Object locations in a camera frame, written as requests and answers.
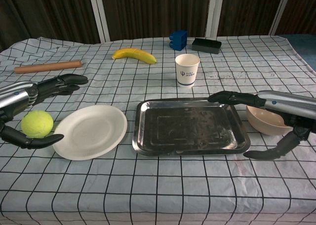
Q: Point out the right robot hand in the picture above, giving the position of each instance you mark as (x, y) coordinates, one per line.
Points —
(284, 102)

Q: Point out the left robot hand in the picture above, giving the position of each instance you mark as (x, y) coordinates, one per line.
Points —
(17, 96)

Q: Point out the beige bowl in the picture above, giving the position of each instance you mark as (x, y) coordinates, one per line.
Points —
(261, 123)

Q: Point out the white paper plate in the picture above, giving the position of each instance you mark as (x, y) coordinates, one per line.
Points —
(90, 132)

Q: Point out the metal tray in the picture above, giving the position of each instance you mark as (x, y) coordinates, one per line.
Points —
(190, 128)

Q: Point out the white paper cup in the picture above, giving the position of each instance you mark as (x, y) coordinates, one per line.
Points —
(187, 72)

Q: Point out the yellow tennis ball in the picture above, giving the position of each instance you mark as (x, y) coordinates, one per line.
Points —
(37, 123)

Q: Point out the brown wooden rolling pin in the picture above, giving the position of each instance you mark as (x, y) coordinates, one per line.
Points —
(47, 67)

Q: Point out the blue felt table cover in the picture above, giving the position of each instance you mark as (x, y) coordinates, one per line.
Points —
(304, 47)

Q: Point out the black rectangular box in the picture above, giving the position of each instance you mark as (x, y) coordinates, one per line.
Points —
(206, 47)

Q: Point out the blue toy block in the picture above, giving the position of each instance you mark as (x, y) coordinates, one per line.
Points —
(178, 41)

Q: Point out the yellow banana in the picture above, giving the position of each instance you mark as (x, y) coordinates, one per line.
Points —
(135, 54)

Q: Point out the white partition frame post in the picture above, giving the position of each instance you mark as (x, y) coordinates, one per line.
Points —
(100, 15)
(213, 12)
(280, 12)

